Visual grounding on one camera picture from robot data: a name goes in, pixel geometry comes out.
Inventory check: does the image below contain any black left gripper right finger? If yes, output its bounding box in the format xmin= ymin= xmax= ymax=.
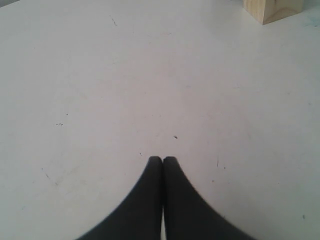
xmin=163 ymin=156 xmax=253 ymax=240

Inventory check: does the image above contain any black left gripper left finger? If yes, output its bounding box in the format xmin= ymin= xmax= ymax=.
xmin=79 ymin=156 xmax=163 ymax=240

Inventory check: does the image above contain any light wooden cube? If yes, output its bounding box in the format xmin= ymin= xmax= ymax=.
xmin=242 ymin=0 xmax=304 ymax=25

